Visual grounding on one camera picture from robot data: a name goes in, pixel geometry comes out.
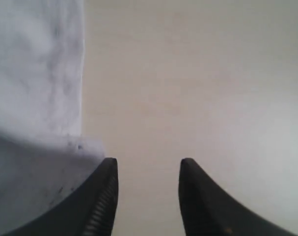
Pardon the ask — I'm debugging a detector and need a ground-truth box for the white t-shirt with red lettering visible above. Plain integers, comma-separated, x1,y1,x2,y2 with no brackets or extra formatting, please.
0,0,104,235

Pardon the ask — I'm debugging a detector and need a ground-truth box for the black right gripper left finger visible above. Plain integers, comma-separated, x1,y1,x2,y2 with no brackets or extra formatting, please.
8,158,119,236

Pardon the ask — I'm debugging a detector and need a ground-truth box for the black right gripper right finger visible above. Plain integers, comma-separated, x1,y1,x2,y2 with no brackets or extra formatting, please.
178,158,292,236

